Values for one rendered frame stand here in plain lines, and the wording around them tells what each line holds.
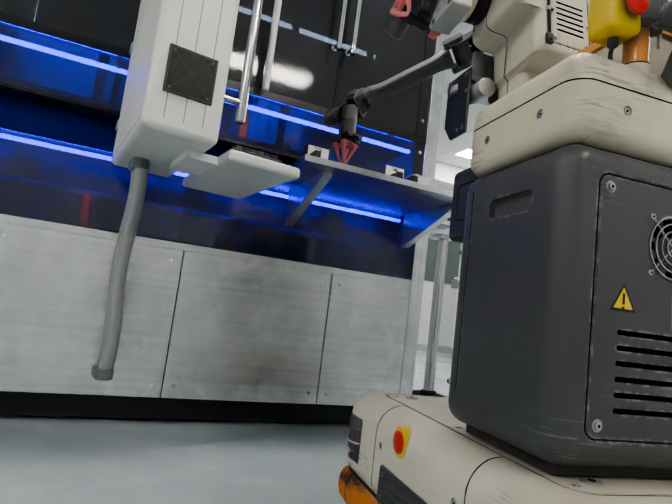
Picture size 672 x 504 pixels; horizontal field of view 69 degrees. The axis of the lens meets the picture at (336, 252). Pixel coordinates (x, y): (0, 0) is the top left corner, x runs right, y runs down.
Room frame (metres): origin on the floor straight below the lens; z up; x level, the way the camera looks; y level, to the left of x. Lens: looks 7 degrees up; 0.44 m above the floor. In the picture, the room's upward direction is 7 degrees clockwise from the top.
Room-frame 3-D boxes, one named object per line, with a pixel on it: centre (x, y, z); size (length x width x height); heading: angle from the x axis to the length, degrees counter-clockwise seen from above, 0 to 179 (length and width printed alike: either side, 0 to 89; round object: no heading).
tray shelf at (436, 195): (1.74, -0.10, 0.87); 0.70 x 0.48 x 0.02; 113
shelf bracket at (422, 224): (1.83, -0.34, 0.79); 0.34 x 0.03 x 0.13; 23
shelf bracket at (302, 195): (1.63, 0.12, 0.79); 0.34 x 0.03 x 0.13; 23
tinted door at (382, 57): (1.93, -0.12, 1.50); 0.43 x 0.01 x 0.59; 113
